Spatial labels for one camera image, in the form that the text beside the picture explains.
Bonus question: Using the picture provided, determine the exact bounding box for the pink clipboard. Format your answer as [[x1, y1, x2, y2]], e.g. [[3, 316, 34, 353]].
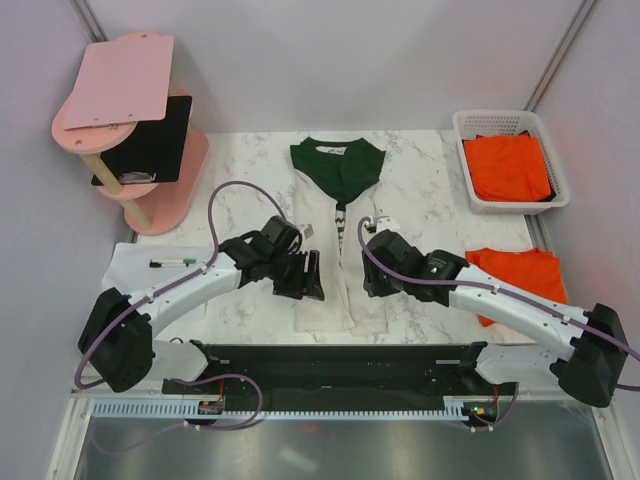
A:
[[62, 35, 174, 130]]

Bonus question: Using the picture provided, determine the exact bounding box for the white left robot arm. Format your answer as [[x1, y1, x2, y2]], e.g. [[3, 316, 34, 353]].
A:
[[75, 216, 325, 393]]

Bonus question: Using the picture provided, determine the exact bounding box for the black clipboard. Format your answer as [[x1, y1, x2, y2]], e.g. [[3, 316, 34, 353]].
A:
[[100, 95, 192, 185]]

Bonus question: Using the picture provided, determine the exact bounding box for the orange t-shirt in basket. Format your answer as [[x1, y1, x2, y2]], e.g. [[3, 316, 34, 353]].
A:
[[463, 134, 554, 202]]

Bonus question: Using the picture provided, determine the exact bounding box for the white plastic basket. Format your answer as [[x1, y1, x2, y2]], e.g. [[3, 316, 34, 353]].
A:
[[452, 109, 570, 215]]

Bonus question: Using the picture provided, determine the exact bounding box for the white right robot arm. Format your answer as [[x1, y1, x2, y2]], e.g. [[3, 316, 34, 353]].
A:
[[358, 229, 639, 408]]

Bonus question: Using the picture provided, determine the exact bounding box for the marker pen on shirt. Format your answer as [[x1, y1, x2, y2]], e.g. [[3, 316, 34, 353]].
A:
[[148, 258, 197, 269]]

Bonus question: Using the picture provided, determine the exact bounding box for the cream and green t-shirt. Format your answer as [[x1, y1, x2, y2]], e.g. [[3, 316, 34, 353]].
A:
[[290, 137, 388, 336]]

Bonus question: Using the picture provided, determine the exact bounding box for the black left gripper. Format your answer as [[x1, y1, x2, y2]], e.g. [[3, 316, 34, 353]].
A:
[[267, 248, 324, 301]]

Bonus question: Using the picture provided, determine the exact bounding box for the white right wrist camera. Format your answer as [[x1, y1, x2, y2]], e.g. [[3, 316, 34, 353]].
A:
[[365, 216, 400, 235]]

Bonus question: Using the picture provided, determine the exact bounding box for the white slotted cable duct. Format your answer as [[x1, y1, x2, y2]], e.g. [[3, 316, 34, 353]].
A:
[[91, 398, 468, 421]]

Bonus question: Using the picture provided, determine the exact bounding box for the pink tiered shelf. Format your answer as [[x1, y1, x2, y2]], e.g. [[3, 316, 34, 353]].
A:
[[51, 32, 209, 236]]

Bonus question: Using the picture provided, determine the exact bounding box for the orange t-shirt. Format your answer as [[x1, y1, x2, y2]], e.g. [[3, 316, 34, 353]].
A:
[[465, 248, 567, 304], [463, 134, 554, 202]]

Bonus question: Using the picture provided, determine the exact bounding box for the white folded t-shirt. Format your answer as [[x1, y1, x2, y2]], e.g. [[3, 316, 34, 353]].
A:
[[101, 242, 211, 294]]

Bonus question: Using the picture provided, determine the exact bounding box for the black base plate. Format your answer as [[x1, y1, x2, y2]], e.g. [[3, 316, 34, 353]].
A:
[[162, 344, 515, 409]]

